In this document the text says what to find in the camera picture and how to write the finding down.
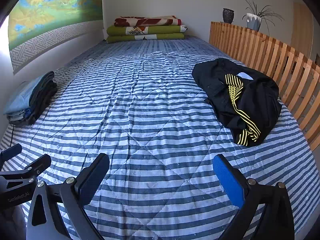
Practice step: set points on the folded blue jeans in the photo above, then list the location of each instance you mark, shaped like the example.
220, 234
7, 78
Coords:
18, 116

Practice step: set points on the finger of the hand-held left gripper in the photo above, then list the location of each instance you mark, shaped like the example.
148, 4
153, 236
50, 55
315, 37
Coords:
35, 166
10, 152

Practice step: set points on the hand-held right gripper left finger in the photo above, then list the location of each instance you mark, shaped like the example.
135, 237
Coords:
93, 177

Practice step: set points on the wooden door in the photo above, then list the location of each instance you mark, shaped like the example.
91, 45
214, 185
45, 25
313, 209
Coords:
301, 30

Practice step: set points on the blue white striped bed quilt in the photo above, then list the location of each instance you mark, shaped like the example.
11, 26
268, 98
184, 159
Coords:
150, 120

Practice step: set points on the light blue folded garment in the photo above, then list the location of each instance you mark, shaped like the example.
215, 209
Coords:
25, 95

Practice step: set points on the landscape wall poster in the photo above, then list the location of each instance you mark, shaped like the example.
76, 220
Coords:
50, 12

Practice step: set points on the potted plant in white pot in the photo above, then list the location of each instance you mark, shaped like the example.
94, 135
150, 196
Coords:
253, 20

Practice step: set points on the green folded blanket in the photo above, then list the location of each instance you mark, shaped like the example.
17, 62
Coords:
150, 30
147, 38

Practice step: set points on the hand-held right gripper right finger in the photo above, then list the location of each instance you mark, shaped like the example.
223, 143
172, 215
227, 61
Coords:
228, 180

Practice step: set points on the dark ceramic vase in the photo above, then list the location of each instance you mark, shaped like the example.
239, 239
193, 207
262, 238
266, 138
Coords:
228, 15

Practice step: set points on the black folded garment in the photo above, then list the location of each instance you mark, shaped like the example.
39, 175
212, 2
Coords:
42, 100

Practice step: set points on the red cream folded blanket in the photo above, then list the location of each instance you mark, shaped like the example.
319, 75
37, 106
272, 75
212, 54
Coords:
147, 21

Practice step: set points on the black pants with yellow stripes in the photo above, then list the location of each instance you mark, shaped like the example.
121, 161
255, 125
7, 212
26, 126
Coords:
241, 115

